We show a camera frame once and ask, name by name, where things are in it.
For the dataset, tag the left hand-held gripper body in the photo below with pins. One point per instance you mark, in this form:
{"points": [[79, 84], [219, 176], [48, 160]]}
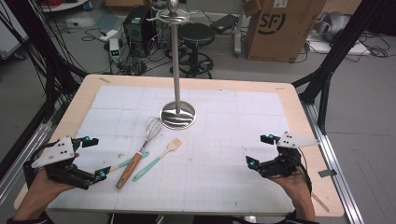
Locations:
{"points": [[54, 152]]}

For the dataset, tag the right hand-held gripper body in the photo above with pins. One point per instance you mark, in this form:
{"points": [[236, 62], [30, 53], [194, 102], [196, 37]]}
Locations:
{"points": [[289, 140]]}

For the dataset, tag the metal utensil stand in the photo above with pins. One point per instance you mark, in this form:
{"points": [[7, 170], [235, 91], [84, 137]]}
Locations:
{"points": [[176, 62]]}

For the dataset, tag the person's left hand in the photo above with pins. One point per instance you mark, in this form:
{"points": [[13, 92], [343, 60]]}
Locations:
{"points": [[43, 188]]}

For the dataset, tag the person's right hand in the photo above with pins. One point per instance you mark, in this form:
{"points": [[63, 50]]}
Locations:
{"points": [[295, 188]]}

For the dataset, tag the white grid mat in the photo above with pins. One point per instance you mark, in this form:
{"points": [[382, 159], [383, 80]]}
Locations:
{"points": [[218, 155]]}

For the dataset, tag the grey tape piece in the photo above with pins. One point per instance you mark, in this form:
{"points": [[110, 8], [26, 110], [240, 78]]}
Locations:
{"points": [[327, 173]]}

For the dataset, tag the beige tape piece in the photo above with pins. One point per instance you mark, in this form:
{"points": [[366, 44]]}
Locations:
{"points": [[105, 80]]}

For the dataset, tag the long beige tape strip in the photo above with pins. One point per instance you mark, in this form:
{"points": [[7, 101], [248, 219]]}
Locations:
{"points": [[322, 203]]}

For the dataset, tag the white power meter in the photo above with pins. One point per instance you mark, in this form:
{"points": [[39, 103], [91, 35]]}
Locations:
{"points": [[114, 49]]}

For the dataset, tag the large cardboard box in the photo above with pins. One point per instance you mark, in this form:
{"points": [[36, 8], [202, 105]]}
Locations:
{"points": [[295, 37]]}

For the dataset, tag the white flat board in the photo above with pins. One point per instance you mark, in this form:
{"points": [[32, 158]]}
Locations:
{"points": [[339, 48]]}

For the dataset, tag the white power strip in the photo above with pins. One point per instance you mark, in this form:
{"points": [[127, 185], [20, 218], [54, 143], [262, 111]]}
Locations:
{"points": [[108, 35]]}

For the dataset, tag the white metal leg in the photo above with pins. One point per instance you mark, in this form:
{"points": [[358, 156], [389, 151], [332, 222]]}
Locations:
{"points": [[238, 34]]}

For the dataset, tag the black computer tower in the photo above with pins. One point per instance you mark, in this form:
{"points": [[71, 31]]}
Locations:
{"points": [[137, 34]]}

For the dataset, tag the grey rounded device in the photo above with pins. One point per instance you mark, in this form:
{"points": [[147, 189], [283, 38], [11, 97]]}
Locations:
{"points": [[333, 25]]}

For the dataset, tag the black flat device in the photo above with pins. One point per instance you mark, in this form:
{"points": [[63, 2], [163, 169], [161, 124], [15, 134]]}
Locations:
{"points": [[224, 23]]}

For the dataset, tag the white cabinet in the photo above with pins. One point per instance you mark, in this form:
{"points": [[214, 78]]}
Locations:
{"points": [[11, 34]]}

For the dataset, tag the black round stool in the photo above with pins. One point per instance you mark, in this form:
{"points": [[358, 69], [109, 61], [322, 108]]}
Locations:
{"points": [[196, 34]]}

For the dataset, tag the white round table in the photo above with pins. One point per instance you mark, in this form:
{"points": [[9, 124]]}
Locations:
{"points": [[62, 5]]}

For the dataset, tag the black frame strut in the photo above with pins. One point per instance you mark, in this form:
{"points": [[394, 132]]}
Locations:
{"points": [[342, 40]]}

